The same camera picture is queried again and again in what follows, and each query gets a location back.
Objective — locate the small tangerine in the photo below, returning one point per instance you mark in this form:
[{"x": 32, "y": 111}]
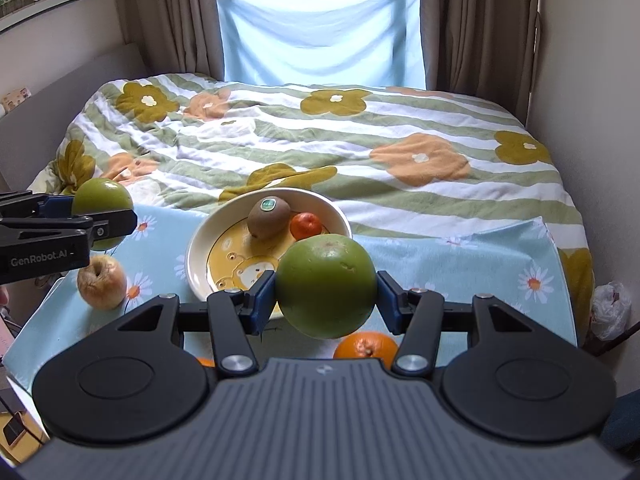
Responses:
[{"x": 306, "y": 226}]

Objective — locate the small patterned box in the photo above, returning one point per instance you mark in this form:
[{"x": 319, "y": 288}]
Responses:
[{"x": 15, "y": 99}]

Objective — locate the grey headboard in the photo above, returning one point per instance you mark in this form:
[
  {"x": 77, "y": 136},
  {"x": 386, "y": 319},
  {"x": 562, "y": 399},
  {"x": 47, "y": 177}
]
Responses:
[{"x": 45, "y": 110}]

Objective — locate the yellow box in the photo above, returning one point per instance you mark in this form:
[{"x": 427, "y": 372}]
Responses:
[{"x": 10, "y": 415}]

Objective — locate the white plastic bag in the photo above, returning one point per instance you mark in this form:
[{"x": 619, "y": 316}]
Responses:
[{"x": 610, "y": 310}]

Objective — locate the light blue window cloth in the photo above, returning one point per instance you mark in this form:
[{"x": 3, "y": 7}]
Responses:
[{"x": 320, "y": 30}]

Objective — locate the wrinkled yellow apple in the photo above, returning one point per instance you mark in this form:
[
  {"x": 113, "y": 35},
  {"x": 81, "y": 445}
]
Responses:
[{"x": 102, "y": 282}]

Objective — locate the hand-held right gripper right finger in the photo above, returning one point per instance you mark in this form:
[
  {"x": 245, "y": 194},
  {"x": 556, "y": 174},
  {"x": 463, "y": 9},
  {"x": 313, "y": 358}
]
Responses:
[{"x": 392, "y": 305}]

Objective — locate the cream bowl with yellow print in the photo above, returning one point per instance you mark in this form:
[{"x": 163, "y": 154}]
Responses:
[{"x": 220, "y": 245}]

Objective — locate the orange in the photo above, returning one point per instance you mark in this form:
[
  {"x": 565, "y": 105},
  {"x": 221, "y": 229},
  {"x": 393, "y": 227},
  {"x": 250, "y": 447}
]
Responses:
[
  {"x": 206, "y": 362},
  {"x": 365, "y": 347}
]

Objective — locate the brown kiwi with sticker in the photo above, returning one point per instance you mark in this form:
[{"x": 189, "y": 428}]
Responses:
[{"x": 267, "y": 220}]

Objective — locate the striped floral blanket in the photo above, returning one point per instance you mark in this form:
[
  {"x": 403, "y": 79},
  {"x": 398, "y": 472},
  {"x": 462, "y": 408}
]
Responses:
[{"x": 350, "y": 135}]

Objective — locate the light blue daisy tablecloth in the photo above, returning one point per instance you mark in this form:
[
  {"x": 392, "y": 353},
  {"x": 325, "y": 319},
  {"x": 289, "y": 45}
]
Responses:
[{"x": 500, "y": 270}]

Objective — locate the green apple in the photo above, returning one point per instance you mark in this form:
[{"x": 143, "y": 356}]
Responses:
[
  {"x": 325, "y": 285},
  {"x": 102, "y": 195}
]

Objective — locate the brown curtain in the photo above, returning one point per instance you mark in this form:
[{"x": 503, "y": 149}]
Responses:
[
  {"x": 165, "y": 15},
  {"x": 480, "y": 25}
]

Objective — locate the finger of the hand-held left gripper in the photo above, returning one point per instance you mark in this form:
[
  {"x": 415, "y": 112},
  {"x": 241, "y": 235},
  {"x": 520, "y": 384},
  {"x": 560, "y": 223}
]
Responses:
[
  {"x": 112, "y": 227},
  {"x": 55, "y": 206}
]

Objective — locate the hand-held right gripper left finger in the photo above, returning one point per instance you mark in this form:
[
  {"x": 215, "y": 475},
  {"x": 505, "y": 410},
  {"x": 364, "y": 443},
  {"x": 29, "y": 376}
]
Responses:
[{"x": 260, "y": 305}]

